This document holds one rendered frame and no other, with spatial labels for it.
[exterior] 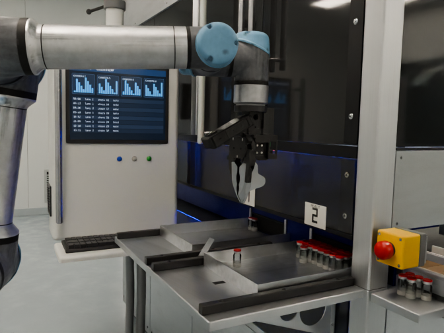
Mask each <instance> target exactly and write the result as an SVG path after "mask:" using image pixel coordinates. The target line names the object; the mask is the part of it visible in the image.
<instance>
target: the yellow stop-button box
mask: <svg viewBox="0 0 444 333"><path fill-rule="evenodd" d="M379 241H389V242H390V243H391V245H392V247H393V250H394V253H393V256H392V258H390V259H388V260H381V259H379V258H377V257H376V259H377V261H378V262H382V263H384V264H387V265H389V266H392V267H395V268H398V269H400V270H405V269H409V268H415V267H420V266H424V262H425V253H426V234H425V233H421V232H418V231H413V230H410V229H405V228H403V227H395V228H389V229H379V230H378V235H377V242H379Z"/></svg>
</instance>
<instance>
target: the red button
mask: <svg viewBox="0 0 444 333"><path fill-rule="evenodd" d="M374 252H375V255H376V257H377V258H379V259H381V260H388V259H390V258H392V256H393V253H394V250H393V247H392V245H391V243H390V242H389V241H387V240H382V241H379V242H377V243H376V244H375V246H374Z"/></svg>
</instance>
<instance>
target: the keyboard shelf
mask: <svg viewBox="0 0 444 333"><path fill-rule="evenodd" d="M54 250H55V254H56V256H57V259H58V262H59V263H68V262H79V261H85V260H98V259H104V258H116V257H123V256H129V255H127V254H126V253H125V252H124V251H123V250H122V249H121V248H113V249H106V250H93V251H86V252H73V253H65V250H64V248H63V245H62V243H61V242H60V243H55V244H54Z"/></svg>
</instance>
